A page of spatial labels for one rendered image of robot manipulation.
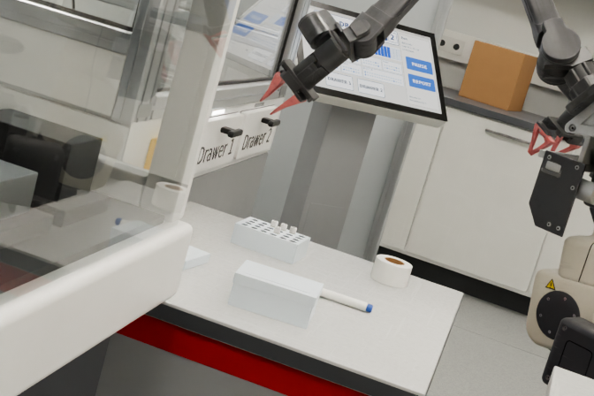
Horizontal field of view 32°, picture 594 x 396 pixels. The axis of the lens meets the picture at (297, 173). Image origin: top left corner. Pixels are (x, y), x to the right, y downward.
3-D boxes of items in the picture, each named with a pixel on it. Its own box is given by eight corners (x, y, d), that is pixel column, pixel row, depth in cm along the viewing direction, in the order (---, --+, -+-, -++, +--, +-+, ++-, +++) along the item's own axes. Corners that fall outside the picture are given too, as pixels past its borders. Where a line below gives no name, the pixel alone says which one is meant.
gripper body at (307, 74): (284, 64, 222) (310, 42, 220) (313, 102, 221) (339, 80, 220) (276, 64, 215) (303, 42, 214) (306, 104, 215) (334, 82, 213)
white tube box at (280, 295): (315, 314, 163) (323, 283, 162) (307, 330, 155) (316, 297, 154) (238, 289, 165) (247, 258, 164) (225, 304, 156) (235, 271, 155)
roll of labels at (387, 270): (366, 278, 192) (372, 258, 192) (375, 271, 199) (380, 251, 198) (402, 291, 191) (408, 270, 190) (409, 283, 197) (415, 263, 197)
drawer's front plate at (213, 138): (232, 161, 236) (245, 114, 234) (188, 176, 208) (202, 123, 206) (224, 158, 236) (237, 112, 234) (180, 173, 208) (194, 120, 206)
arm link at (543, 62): (597, 64, 205) (593, 78, 209) (572, 25, 209) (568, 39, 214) (554, 81, 204) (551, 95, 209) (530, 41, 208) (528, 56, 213)
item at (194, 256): (208, 262, 175) (210, 253, 174) (183, 270, 167) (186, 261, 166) (144, 237, 179) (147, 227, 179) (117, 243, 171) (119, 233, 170)
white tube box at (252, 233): (305, 256, 196) (310, 237, 195) (292, 264, 188) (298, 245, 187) (245, 235, 199) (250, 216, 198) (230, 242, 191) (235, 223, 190)
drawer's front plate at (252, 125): (269, 148, 266) (280, 107, 264) (235, 160, 238) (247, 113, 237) (262, 146, 267) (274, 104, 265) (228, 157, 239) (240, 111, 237)
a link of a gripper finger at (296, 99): (260, 95, 224) (293, 67, 222) (280, 121, 224) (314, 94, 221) (252, 96, 217) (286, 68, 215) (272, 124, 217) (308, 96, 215)
